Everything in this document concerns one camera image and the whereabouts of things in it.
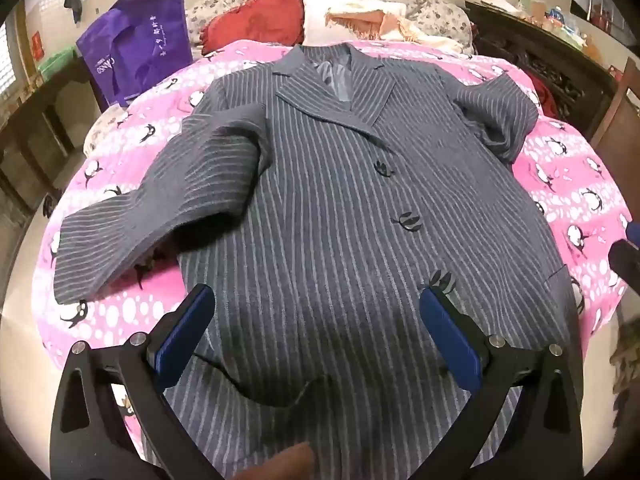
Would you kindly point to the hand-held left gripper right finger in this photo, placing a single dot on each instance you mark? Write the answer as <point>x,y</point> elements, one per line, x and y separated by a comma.
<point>452,335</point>

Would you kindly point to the red cloth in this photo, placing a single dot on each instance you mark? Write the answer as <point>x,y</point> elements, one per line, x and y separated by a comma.
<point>545,95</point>

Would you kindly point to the white pillow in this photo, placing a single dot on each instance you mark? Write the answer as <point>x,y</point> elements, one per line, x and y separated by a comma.
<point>320,15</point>

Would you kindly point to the wooden chair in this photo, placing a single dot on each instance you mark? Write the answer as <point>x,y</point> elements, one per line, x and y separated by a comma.
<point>620,105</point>

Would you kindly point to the peach fringed towel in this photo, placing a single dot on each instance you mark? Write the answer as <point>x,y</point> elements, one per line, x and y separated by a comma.
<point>385,22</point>

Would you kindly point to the grey striped coat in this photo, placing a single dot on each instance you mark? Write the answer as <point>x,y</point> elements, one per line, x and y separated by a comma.
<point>320,185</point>

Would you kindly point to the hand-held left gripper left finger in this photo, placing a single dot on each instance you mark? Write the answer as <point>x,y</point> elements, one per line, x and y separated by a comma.
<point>182,332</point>

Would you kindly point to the dark wooden side table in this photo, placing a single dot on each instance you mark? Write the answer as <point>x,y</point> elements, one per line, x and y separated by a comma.
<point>30,130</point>

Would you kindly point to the red pillow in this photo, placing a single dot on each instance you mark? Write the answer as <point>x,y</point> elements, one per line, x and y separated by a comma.
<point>255,22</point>

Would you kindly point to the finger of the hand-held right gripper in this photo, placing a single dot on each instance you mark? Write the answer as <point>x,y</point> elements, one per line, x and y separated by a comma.
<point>625,260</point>

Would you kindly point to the purple tote bag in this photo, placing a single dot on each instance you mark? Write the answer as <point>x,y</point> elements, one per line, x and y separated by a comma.
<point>135,45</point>

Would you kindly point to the pink penguin print blanket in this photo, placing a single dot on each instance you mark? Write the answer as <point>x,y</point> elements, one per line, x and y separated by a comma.
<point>125,130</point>

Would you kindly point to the floral quilt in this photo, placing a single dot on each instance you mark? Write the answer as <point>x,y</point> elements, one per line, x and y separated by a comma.
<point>440,15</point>

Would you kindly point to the dark wooden cabinet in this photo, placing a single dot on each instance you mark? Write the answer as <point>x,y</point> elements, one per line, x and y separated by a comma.
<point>540,55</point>

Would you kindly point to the green plastic container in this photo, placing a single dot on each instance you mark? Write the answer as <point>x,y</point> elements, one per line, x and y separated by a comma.
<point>57,60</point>

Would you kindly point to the person's left hand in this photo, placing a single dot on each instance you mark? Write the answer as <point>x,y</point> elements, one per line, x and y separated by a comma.
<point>287,462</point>

